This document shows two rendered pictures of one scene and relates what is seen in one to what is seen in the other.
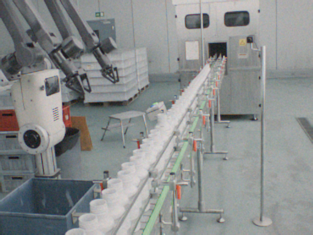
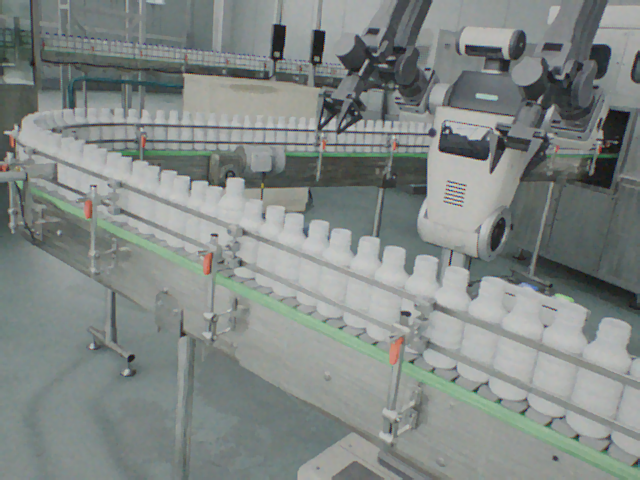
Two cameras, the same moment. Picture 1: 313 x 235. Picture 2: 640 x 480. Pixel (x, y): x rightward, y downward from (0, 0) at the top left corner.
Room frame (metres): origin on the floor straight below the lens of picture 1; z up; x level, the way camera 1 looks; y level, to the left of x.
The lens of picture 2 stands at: (2.12, -1.06, 1.47)
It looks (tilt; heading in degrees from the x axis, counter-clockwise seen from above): 18 degrees down; 116
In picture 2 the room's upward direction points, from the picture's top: 6 degrees clockwise
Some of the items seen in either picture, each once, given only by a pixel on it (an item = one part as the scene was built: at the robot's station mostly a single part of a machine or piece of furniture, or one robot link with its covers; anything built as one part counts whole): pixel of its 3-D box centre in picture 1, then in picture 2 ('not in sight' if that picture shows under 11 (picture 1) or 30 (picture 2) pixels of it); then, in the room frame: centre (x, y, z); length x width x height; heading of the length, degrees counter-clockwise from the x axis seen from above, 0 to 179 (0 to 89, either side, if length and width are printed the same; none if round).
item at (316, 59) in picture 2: not in sight; (315, 47); (-1.47, 5.76, 1.55); 0.17 x 0.15 x 0.42; 59
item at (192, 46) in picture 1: (192, 49); not in sight; (6.13, -0.70, 1.22); 0.23 x 0.03 x 0.32; 77
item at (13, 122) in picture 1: (21, 114); not in sight; (3.82, 1.41, 0.78); 0.61 x 0.41 x 0.22; 174
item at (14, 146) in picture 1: (24, 134); not in sight; (3.82, 1.41, 0.55); 0.61 x 0.41 x 0.22; 174
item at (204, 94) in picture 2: not in sight; (247, 145); (-0.98, 3.66, 0.59); 1.10 x 0.62 x 1.18; 59
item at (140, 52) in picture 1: (126, 70); not in sight; (10.26, 0.68, 0.59); 1.25 x 1.03 x 1.17; 168
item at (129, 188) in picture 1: (126, 201); (99, 180); (0.90, 0.08, 1.08); 0.06 x 0.06 x 0.17
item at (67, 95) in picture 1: (59, 82); not in sight; (9.10, 2.27, 0.50); 1.23 x 1.05 x 1.00; 165
